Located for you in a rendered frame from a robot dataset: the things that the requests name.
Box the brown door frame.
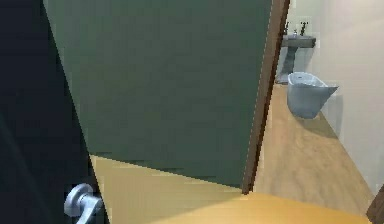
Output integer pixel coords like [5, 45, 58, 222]
[241, 0, 292, 196]

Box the silver door lever handle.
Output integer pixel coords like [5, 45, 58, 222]
[63, 182, 104, 224]

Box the grey pedestal sink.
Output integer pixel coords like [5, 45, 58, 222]
[275, 34, 317, 85]

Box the dark room door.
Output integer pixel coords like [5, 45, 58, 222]
[0, 0, 111, 224]

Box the white toilet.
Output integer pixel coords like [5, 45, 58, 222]
[286, 71, 340, 120]

